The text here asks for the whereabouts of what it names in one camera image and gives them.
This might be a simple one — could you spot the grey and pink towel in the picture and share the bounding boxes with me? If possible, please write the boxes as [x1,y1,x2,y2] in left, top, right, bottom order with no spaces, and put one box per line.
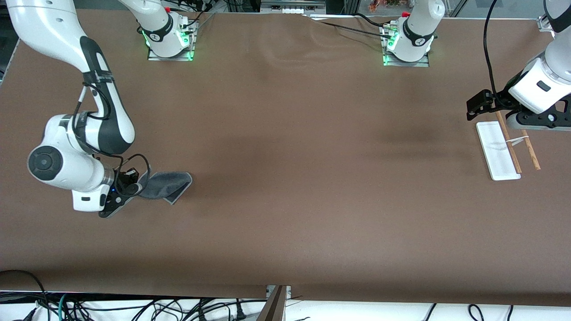
[138,171,193,205]

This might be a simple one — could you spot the white rectangular tray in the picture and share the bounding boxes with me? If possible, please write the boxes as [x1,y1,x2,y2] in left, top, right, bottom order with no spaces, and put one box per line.
[476,111,542,181]

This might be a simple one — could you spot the orange background object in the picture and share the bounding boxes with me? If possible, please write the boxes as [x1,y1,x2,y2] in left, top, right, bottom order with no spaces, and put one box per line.
[369,0,402,12]

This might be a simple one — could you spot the brown table cover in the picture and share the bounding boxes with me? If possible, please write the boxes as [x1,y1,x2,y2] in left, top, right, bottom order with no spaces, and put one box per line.
[0,8,571,307]

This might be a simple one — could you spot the white power strip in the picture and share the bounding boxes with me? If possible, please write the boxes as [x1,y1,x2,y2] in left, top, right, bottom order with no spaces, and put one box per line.
[261,0,326,14]

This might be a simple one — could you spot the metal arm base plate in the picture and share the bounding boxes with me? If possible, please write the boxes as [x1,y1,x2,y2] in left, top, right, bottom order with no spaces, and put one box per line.
[147,20,195,62]
[382,25,430,68]

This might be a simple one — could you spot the looped black cable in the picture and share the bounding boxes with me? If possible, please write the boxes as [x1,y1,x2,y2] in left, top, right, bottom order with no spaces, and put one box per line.
[0,269,46,309]

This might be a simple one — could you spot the curved black cable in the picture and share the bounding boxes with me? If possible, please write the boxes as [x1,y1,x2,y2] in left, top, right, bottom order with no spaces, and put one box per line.
[355,12,397,30]

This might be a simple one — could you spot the long black cable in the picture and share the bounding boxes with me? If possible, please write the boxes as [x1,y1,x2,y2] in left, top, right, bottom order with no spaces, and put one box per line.
[312,19,393,41]

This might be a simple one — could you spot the metal table frame post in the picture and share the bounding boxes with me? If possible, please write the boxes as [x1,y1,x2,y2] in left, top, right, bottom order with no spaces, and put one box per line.
[257,285,287,321]

